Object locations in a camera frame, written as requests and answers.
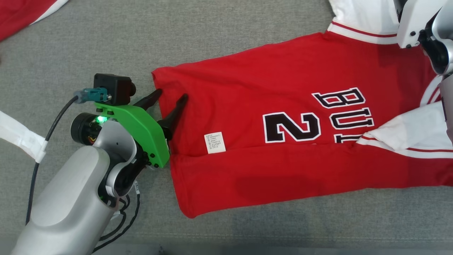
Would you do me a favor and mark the red white basketball jersey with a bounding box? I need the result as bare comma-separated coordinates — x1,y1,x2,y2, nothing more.
151,0,453,219

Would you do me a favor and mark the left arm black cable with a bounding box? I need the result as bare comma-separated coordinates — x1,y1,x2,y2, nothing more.
25,96,141,253

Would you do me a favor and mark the white tape cable label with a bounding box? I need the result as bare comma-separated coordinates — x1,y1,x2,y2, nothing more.
0,110,47,163

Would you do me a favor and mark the left teal cable connector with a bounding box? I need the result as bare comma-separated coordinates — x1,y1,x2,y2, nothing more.
74,88,108,104

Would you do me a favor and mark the grey fabric sofa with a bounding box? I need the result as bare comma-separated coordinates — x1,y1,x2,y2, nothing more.
0,0,453,255

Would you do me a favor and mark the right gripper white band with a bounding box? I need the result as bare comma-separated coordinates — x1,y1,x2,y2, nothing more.
396,0,448,49

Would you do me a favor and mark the red shorts white trim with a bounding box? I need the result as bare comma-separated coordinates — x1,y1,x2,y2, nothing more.
0,0,69,42

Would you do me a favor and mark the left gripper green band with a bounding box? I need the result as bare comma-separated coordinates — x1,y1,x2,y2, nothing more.
95,89,189,169

